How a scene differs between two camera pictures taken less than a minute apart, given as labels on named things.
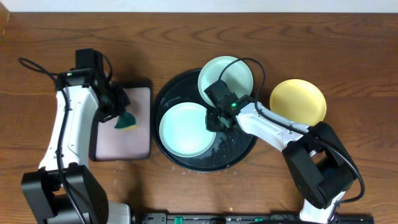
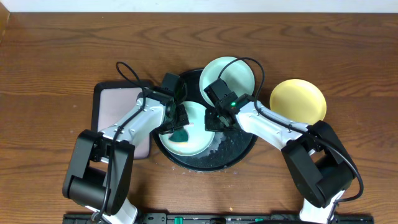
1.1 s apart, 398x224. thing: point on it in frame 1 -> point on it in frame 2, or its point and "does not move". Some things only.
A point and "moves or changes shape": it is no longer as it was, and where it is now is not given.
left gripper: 124,102 -> 184,115
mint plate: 183,130 does not move
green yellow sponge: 125,121 moves or changes shape
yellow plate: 298,100 does not move
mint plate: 237,76 does not move
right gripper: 210,125 does not move
